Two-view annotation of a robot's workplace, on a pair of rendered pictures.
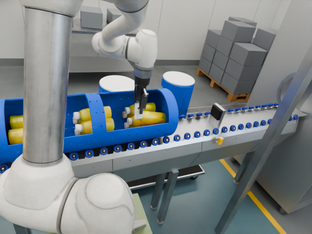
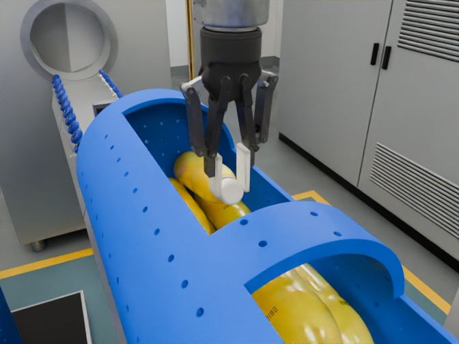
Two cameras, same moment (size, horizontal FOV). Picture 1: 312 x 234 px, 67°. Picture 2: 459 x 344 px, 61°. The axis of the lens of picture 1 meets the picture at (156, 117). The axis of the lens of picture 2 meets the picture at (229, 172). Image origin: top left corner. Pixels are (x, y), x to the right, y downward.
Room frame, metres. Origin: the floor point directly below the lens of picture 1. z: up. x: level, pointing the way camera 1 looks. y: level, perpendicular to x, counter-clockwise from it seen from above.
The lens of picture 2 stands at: (1.01, 0.59, 1.44)
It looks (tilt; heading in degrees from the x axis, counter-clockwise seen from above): 29 degrees down; 274
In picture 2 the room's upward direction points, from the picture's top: straight up
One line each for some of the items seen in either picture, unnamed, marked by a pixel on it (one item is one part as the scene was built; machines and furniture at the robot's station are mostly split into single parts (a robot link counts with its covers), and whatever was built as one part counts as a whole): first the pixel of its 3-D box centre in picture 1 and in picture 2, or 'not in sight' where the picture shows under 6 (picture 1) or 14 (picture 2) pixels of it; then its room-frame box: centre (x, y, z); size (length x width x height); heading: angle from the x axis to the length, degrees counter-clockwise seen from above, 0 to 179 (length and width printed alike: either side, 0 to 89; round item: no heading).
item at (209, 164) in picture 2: not in sight; (203, 160); (1.08, 0.12, 1.19); 0.03 x 0.01 x 0.05; 31
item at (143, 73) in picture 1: (143, 70); (231, 1); (1.05, 0.10, 1.39); 0.09 x 0.09 x 0.06
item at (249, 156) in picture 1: (246, 161); not in sight; (1.83, -0.98, 0.31); 0.06 x 0.06 x 0.63; 31
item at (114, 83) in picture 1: (118, 83); not in sight; (1.58, 0.32, 1.03); 0.28 x 0.28 x 0.01
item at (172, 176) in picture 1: (166, 198); not in sight; (1.21, -0.20, 0.31); 0.06 x 0.06 x 0.63; 31
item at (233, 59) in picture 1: (237, 57); not in sight; (4.45, -1.30, 0.59); 1.20 x 0.80 x 1.19; 28
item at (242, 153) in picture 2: (139, 113); (242, 167); (1.03, 0.09, 1.16); 0.03 x 0.01 x 0.07; 121
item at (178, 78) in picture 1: (178, 78); not in sight; (1.89, -0.13, 1.03); 0.28 x 0.28 x 0.01
